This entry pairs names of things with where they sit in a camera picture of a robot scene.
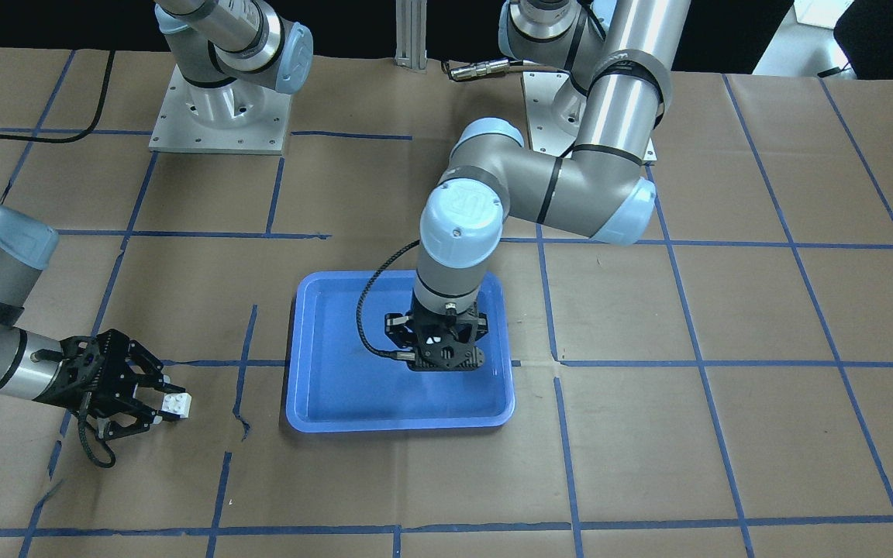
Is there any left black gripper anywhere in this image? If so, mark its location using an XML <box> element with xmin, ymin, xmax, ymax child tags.
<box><xmin>384</xmin><ymin>304</ymin><xmax>489</xmax><ymax>372</ymax></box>

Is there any white block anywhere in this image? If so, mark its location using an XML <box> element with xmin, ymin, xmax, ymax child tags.
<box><xmin>160</xmin><ymin>392</ymin><xmax>192</xmax><ymax>422</ymax></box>

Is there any aluminium frame post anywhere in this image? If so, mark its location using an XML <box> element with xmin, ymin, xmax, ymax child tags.
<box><xmin>394</xmin><ymin>0</ymin><xmax>428</xmax><ymax>73</ymax></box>

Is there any blue plastic tray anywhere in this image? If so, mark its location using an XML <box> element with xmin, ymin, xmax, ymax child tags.
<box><xmin>286</xmin><ymin>270</ymin><xmax>516</xmax><ymax>433</ymax></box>

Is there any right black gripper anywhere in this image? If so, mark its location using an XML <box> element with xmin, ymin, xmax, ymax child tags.
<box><xmin>34</xmin><ymin>329</ymin><xmax>187</xmax><ymax>442</ymax></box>

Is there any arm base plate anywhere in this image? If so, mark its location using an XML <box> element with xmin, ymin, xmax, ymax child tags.
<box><xmin>149</xmin><ymin>67</ymin><xmax>293</xmax><ymax>156</ymax></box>
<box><xmin>520</xmin><ymin>71</ymin><xmax>658</xmax><ymax>165</ymax></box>

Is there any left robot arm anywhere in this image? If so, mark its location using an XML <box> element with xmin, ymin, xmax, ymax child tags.
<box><xmin>371</xmin><ymin>1</ymin><xmax>690</xmax><ymax>371</ymax></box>

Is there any brown paper table cover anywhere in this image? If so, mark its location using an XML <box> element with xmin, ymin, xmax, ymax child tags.
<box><xmin>0</xmin><ymin>52</ymin><xmax>893</xmax><ymax>557</ymax></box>

